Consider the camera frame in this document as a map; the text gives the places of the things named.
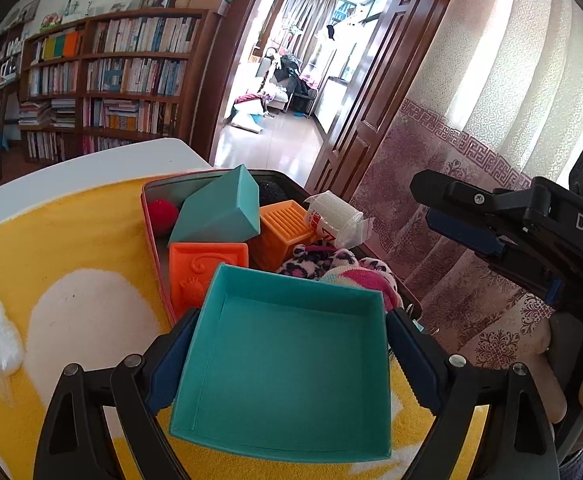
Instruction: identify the person's right hand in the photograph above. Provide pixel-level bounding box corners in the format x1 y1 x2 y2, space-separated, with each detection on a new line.
534 317 583 431

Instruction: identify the black plush toy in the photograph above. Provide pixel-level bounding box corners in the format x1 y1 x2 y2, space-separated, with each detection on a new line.
258 180 288 207

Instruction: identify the large orange embossed cube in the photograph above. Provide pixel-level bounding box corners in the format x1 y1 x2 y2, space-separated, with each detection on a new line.
168 241 250 311

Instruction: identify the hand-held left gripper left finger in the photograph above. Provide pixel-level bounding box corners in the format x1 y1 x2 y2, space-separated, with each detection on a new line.
32 307 200 480

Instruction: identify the red felt ball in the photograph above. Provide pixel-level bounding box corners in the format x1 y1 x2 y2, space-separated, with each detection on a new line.
145 199 180 239

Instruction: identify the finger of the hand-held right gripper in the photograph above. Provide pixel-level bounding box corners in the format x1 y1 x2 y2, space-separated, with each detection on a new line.
491 239 565 307
410 170 547 257

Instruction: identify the wooden bookshelf full of books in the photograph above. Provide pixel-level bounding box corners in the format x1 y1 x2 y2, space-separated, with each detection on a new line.
19 7 210 163

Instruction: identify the teal cardboard box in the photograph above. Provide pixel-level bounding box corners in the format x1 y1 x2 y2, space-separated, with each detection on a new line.
168 262 392 462

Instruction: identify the brown wooden door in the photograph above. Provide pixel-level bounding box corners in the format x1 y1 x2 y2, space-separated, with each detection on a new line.
306 0 459 193

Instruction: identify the red tin container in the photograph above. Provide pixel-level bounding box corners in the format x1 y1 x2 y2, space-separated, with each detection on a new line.
140 168 425 333

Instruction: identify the yellow patterned towel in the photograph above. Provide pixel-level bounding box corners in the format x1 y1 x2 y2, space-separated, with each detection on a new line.
0 175 492 480

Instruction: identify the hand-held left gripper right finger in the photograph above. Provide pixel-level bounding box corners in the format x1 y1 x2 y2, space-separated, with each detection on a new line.
385 307 557 480

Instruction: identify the small orange embossed cube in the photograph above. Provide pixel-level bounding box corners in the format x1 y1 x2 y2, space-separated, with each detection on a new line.
249 200 332 271

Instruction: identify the mauve patterned curtain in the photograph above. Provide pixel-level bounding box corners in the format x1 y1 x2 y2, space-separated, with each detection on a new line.
346 0 583 376

